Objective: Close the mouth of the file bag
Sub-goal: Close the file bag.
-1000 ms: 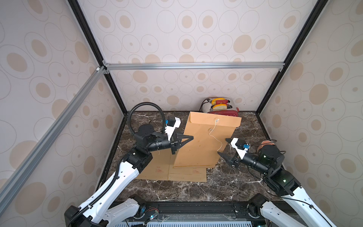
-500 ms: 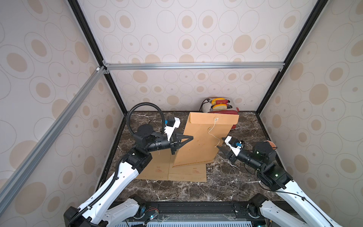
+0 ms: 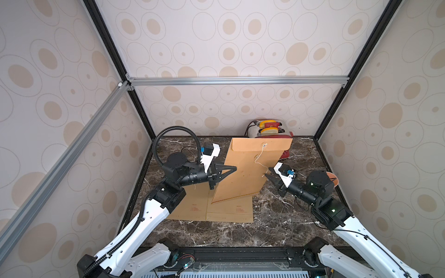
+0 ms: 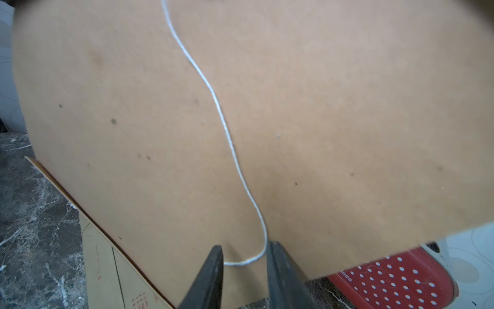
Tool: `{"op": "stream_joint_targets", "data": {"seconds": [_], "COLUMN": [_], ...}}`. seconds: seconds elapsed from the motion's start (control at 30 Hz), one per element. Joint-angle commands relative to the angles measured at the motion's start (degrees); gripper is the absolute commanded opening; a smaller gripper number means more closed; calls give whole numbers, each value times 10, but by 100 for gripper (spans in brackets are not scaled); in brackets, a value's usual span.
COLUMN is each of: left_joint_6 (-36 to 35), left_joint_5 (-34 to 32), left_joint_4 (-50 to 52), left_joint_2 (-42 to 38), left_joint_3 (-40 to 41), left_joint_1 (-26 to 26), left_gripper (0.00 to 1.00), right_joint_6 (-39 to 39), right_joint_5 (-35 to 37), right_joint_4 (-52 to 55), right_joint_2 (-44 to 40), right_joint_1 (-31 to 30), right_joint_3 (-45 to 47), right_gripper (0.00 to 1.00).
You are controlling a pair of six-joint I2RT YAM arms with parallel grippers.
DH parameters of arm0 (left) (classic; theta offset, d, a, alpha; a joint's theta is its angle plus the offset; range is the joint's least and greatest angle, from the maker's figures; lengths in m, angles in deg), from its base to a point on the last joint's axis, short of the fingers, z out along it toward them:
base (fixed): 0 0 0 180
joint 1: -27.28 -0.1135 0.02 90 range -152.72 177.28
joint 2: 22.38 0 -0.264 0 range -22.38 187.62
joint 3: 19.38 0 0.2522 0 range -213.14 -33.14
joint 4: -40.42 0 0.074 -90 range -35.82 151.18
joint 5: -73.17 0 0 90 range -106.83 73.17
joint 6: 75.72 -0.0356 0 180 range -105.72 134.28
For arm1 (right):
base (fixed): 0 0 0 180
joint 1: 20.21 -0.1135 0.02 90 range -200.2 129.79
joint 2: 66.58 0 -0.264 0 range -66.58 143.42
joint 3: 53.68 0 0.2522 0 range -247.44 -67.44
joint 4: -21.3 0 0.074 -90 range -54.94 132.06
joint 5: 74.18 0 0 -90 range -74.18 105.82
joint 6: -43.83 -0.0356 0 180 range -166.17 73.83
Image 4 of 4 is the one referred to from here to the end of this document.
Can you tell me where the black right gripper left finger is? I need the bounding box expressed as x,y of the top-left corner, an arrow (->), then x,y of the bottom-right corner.
178,245 -> 224,309

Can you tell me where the kraft file bag stack top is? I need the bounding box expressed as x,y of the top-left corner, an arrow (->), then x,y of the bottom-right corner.
79,214 -> 171,309

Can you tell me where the kraft file bag stack bottom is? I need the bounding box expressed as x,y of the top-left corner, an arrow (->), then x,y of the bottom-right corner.
12,1 -> 493,305

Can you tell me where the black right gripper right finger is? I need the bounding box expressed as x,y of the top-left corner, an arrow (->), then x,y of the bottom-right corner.
266,241 -> 316,309

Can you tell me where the white string of bottom bag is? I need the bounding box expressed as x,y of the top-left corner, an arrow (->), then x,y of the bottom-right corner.
161,0 -> 269,267

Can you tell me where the kraft file bag stack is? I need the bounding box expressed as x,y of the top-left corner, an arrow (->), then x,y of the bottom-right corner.
79,214 -> 171,309
12,1 -> 493,305

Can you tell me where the red toaster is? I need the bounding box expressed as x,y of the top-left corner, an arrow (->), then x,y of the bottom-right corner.
328,242 -> 459,308

